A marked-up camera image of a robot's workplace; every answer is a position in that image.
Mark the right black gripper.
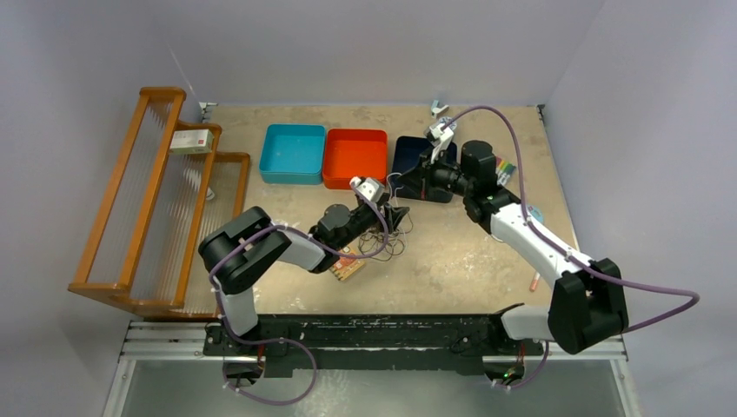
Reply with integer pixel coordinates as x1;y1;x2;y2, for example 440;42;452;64
397;147;475;201

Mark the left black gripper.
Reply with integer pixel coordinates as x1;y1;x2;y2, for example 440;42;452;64
335;193;408;251

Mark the white thin cable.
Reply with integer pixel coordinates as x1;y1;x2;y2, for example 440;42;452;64
385;171;414;243

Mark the dark cable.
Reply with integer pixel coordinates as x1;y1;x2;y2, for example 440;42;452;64
356;213;415;264

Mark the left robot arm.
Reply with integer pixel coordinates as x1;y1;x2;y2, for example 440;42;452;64
197;202;409;355

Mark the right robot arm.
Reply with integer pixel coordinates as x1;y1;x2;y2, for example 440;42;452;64
397;140;629;354

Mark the dark blue plastic bin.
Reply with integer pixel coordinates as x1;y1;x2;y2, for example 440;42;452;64
388;136;453;203

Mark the orange plastic bin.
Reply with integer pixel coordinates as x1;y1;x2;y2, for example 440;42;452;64
322;129;388;189

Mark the small grey clip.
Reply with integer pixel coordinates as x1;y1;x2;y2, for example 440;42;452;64
430;100;449;119

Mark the colour marker pack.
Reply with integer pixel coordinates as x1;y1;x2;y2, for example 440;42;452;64
495;156;517;187

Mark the teal plastic bin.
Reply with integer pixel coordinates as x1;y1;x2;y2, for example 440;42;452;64
258;123;327;185

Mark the blue packaged tool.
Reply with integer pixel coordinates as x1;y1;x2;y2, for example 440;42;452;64
525;205;545;224

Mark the pink white pen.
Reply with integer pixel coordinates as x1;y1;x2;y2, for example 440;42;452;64
528;273;540;292

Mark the white red small box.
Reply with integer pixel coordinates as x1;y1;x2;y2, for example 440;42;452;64
169;129;214;155

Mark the wooden rack shelf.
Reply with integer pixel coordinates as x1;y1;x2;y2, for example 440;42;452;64
68;87;250;321

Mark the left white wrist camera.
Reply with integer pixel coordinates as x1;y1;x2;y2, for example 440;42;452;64
349;176;386;207

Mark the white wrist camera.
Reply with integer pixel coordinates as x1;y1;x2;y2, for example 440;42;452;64
425;121;455;163
349;176;386;207

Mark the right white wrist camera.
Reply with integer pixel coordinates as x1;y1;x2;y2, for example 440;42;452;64
425;121;455;163

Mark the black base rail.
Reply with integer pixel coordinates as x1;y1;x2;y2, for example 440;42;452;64
203;314;543;378

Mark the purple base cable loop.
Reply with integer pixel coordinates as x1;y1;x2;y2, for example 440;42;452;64
222;336;321;407

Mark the aluminium frame rail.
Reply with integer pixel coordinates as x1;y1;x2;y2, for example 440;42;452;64
121;321;628;361

